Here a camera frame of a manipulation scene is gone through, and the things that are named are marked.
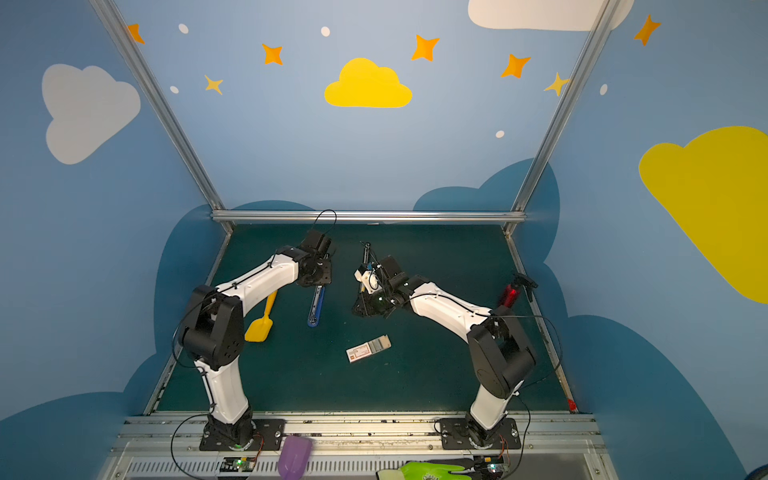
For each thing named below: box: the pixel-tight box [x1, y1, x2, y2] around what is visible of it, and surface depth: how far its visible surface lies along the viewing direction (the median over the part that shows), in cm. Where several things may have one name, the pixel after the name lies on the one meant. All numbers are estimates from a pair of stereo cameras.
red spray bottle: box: [503, 273, 539, 308], surface depth 90 cm
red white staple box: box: [346, 334, 392, 363], surface depth 90 cm
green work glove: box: [376, 461, 473, 480], surface depth 70 cm
